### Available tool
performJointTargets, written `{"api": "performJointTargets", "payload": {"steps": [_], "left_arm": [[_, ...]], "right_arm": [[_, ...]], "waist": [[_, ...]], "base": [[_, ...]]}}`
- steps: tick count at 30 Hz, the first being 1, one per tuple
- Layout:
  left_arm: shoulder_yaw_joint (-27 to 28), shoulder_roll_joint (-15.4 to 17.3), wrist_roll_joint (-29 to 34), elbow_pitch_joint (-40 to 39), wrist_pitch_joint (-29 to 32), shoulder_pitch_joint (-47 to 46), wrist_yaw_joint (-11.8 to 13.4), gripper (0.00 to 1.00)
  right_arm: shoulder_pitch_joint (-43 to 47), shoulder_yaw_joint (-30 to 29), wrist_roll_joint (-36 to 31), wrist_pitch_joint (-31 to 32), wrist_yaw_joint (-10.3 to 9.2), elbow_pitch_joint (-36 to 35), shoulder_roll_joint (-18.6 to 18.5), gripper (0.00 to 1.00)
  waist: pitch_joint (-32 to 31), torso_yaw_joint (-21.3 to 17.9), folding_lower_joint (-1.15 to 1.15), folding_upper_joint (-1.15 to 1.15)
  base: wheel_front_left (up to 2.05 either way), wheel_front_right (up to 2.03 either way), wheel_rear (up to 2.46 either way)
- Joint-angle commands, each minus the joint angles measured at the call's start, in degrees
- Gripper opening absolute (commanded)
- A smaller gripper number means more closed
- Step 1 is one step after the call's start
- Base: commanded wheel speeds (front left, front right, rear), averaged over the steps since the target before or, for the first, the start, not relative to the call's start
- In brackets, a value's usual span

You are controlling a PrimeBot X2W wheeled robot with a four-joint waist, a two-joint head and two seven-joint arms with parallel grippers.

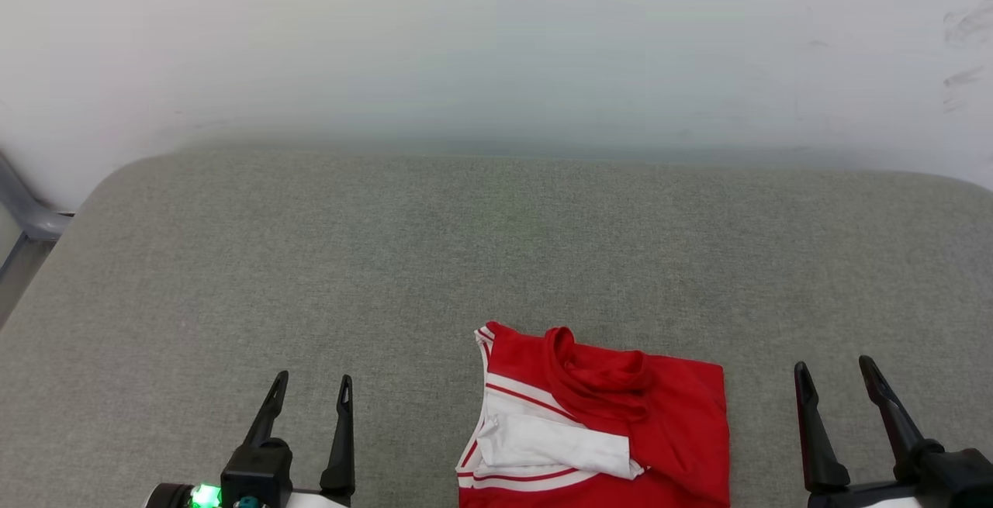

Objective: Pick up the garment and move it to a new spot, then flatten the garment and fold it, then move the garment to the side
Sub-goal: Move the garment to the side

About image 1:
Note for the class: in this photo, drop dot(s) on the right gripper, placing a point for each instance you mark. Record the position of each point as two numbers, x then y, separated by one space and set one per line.
954 481

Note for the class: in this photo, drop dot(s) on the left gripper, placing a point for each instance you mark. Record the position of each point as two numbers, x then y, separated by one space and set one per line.
256 473

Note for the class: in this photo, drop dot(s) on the red and white shirt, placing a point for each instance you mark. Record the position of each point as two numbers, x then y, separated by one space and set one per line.
621 423

